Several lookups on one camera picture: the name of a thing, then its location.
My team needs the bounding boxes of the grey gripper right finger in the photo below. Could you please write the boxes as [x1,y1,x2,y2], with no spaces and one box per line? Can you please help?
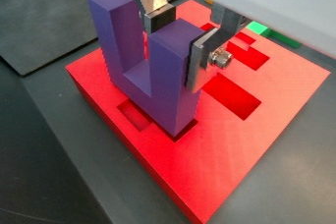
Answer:
[185,3,251,93]

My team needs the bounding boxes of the purple U-shaped block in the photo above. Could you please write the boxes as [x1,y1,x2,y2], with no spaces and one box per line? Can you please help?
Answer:
[88,0,203,136]

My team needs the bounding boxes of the red slotted board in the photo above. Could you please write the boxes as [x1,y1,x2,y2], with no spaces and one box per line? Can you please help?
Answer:
[64,0,332,224]

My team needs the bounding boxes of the green block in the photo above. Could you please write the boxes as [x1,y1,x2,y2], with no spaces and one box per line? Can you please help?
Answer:
[247,22,300,48]

